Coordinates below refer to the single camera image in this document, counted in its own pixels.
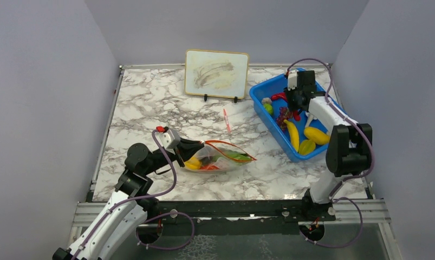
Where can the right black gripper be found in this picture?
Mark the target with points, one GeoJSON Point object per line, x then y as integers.
{"type": "Point", "coordinates": [288, 94]}

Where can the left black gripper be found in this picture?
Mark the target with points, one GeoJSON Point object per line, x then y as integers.
{"type": "Point", "coordinates": [185, 149]}

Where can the yellow bell pepper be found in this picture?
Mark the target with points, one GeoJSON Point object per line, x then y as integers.
{"type": "Point", "coordinates": [193, 164]}

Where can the red chili pepper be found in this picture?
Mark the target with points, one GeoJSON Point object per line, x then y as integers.
{"type": "Point", "coordinates": [296, 115]}
{"type": "Point", "coordinates": [279, 96]}

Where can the clear orange-zip plastic bag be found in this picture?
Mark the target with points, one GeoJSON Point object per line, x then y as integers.
{"type": "Point", "coordinates": [209, 155]}

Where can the orange carrot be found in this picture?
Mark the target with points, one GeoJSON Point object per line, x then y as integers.
{"type": "Point", "coordinates": [210, 168]}

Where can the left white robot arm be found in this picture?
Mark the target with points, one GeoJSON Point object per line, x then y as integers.
{"type": "Point", "coordinates": [130, 205]}

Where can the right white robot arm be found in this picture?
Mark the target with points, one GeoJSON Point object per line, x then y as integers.
{"type": "Point", "coordinates": [349, 154]}

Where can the purple grape bunch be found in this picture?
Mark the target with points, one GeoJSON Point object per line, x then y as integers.
{"type": "Point", "coordinates": [284, 114]}

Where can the green cabbage ball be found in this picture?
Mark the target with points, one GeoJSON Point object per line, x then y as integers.
{"type": "Point", "coordinates": [268, 107]}

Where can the white garlic bulb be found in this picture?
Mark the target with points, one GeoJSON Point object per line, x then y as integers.
{"type": "Point", "coordinates": [266, 101]}

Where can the blue plastic bin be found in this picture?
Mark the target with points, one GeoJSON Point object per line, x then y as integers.
{"type": "Point", "coordinates": [266, 89]}

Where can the yellow banana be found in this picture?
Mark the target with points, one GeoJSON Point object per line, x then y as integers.
{"type": "Point", "coordinates": [294, 134]}

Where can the green starfruit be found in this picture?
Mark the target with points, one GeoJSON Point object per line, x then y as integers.
{"type": "Point", "coordinates": [306, 147]}

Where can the yellow-framed whiteboard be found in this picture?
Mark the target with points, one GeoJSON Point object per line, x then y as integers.
{"type": "Point", "coordinates": [216, 74]}

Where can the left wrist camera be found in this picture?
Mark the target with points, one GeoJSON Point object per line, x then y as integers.
{"type": "Point", "coordinates": [169, 139]}

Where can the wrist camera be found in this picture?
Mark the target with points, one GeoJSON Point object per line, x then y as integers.
{"type": "Point", "coordinates": [291, 77]}
{"type": "Point", "coordinates": [169, 139]}

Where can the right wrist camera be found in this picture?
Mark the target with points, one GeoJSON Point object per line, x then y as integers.
{"type": "Point", "coordinates": [291, 77]}

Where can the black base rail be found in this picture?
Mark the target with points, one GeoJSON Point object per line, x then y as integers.
{"type": "Point", "coordinates": [234, 217]}

